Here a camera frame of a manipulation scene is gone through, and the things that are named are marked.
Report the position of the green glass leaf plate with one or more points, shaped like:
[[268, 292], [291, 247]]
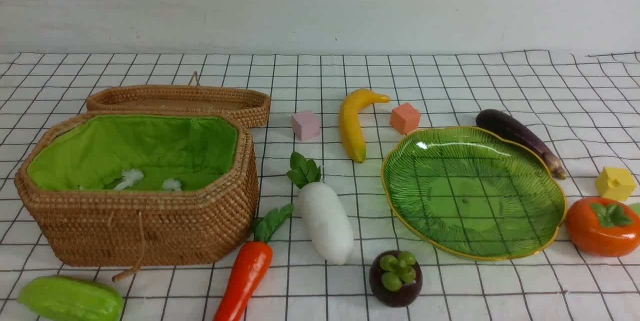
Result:
[[473, 194]]

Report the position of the woven rattan basket green lining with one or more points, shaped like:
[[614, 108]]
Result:
[[133, 189]]

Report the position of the green foam cube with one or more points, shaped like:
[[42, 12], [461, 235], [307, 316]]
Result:
[[635, 207]]

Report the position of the white toy radish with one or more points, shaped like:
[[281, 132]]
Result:
[[321, 210]]

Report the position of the white grid tablecloth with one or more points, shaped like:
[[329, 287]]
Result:
[[586, 108]]

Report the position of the purple toy mangosteen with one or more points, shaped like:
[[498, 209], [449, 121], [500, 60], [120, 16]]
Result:
[[395, 278]]

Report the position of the orange toy carrot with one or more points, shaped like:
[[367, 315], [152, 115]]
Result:
[[251, 264]]

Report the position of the pink foam cube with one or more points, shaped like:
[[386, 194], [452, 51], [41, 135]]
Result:
[[306, 125]]

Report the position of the orange foam cube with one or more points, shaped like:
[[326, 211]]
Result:
[[405, 118]]

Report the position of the yellow foam cube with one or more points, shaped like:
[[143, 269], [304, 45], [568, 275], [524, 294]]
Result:
[[615, 183]]

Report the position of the green toy cucumber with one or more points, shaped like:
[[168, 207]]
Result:
[[64, 298]]

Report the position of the orange toy persimmon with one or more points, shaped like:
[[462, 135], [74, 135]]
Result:
[[603, 227]]

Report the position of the purple toy eggplant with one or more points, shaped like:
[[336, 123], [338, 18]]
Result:
[[509, 128]]

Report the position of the woven rattan basket lid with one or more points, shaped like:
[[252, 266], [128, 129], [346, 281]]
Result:
[[250, 108]]

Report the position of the yellow toy banana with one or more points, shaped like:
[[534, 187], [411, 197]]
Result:
[[351, 135]]

